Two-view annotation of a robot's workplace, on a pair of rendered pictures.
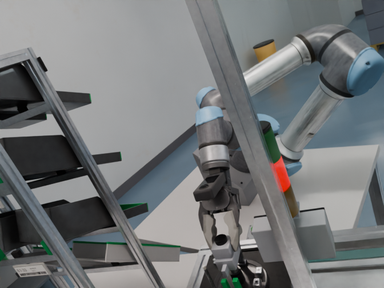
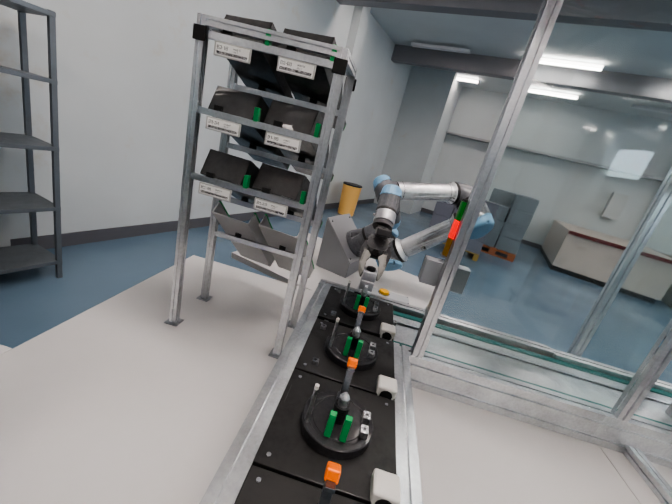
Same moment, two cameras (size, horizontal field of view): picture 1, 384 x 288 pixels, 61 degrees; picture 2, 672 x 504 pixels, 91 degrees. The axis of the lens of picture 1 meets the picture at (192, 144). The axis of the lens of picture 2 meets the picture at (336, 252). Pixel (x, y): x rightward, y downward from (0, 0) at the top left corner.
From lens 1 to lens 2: 0.57 m
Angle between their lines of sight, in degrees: 20
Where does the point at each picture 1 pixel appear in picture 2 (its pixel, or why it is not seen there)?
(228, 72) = (494, 164)
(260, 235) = (431, 263)
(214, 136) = (394, 205)
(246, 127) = (479, 195)
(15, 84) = not seen: hidden behind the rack
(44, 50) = (182, 52)
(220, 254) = (368, 277)
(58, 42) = not seen: hidden behind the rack
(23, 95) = not seen: hidden behind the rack
